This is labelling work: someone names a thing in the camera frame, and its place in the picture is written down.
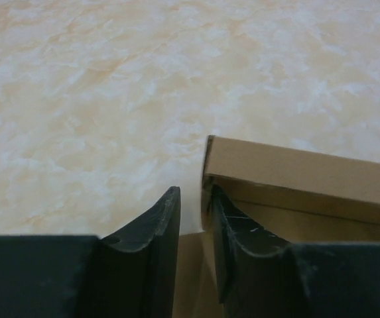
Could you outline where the brown cardboard box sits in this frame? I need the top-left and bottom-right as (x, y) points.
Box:
(173, 136), (380, 317)

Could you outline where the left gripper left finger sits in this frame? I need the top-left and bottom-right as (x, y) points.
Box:
(0, 186), (180, 317)

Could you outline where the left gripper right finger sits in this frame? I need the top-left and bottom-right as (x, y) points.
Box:
(212, 186), (380, 317)

